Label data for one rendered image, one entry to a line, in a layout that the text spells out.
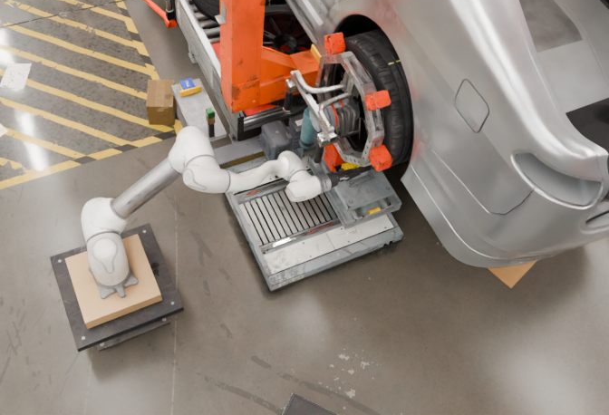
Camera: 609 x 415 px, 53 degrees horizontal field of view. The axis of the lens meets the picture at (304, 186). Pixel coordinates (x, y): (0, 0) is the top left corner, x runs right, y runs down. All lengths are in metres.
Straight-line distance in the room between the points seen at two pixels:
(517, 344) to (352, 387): 0.94
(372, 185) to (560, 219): 1.43
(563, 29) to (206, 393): 2.58
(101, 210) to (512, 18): 1.87
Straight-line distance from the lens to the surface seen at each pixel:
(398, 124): 2.74
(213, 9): 4.11
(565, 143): 2.10
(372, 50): 2.80
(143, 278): 3.00
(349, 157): 3.04
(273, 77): 3.27
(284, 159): 2.95
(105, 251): 2.79
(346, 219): 3.44
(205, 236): 3.49
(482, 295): 3.61
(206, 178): 2.53
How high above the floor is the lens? 3.07
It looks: 56 degrees down
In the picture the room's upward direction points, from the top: 11 degrees clockwise
